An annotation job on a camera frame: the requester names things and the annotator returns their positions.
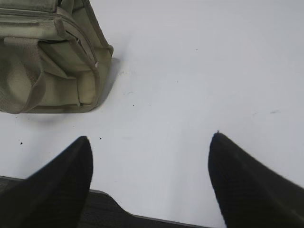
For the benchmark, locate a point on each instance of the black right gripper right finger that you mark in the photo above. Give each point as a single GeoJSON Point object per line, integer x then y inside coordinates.
{"type": "Point", "coordinates": [249, 194]}

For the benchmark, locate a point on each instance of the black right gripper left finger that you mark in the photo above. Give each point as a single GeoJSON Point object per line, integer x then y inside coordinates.
{"type": "Point", "coordinates": [19, 197]}

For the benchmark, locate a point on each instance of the yellow canvas tote bag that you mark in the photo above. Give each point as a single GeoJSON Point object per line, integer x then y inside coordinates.
{"type": "Point", "coordinates": [54, 57]}

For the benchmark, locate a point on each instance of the black table edge strip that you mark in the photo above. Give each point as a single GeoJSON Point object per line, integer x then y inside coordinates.
{"type": "Point", "coordinates": [114, 211]}

